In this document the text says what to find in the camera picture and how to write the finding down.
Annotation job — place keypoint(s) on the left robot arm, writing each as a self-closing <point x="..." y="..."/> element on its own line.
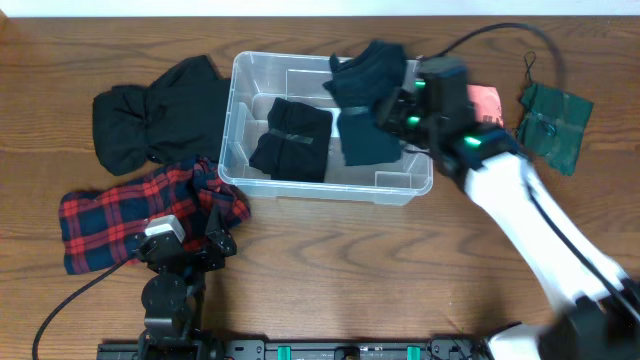
<point x="173" y="299"/>

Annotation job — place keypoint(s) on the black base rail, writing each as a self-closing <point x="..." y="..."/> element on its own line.
<point x="439" y="348"/>

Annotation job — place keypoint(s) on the red navy plaid shirt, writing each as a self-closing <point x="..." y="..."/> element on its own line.
<point x="98" y="228"/>

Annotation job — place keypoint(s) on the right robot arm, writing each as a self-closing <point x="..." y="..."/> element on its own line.
<point x="596" y="303"/>

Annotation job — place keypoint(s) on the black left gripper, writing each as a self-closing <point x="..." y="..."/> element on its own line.
<point x="220" y="242"/>

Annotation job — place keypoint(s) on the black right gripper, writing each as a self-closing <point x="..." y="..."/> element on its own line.
<point x="394" y="120"/>

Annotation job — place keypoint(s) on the black hooded garment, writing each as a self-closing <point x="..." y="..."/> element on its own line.
<point x="178" y="116"/>

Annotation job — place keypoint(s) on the navy garment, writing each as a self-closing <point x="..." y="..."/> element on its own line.
<point x="357" y="86"/>

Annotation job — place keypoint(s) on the pink folded shirt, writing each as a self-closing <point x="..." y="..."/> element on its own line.
<point x="487" y="104"/>

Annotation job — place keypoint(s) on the green garment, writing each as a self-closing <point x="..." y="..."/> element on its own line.
<point x="553" y="123"/>

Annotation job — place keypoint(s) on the clear plastic storage bin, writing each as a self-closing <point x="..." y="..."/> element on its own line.
<point x="258" y="79"/>

